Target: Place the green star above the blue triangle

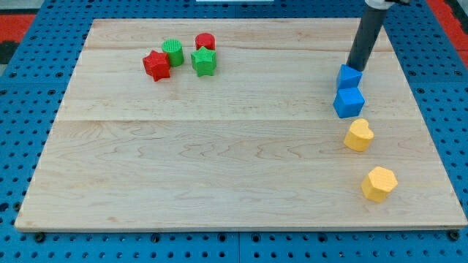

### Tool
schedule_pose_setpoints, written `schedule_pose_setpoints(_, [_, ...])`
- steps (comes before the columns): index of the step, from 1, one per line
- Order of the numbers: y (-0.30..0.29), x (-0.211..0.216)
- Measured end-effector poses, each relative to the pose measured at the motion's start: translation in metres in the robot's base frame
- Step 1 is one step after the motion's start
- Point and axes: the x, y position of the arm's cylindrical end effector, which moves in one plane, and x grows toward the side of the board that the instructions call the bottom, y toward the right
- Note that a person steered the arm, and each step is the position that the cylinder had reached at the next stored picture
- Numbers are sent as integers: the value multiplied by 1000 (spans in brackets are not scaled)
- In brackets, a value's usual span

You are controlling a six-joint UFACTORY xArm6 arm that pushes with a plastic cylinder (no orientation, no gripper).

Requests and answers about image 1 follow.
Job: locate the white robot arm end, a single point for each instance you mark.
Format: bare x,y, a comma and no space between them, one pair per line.
385,4

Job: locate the green star block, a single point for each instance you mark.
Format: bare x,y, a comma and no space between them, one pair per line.
204,61

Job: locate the red star block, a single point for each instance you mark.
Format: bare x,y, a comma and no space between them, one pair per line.
157,65

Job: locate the blue triangle block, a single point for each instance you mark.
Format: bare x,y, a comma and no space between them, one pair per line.
348,77

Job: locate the light wooden board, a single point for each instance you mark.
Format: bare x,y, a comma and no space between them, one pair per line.
256,147

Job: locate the red cylinder block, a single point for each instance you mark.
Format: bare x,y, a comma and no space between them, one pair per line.
206,40

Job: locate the green cylinder block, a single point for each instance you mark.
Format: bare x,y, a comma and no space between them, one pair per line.
174,49

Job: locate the blue cube block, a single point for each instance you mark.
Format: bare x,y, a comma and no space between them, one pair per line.
348,102

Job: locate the yellow heart block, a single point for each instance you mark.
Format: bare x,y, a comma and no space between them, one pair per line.
359,136

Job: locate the yellow hexagon block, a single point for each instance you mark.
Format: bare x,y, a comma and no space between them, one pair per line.
378,184

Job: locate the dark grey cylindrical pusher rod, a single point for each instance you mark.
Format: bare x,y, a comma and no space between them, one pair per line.
365,38

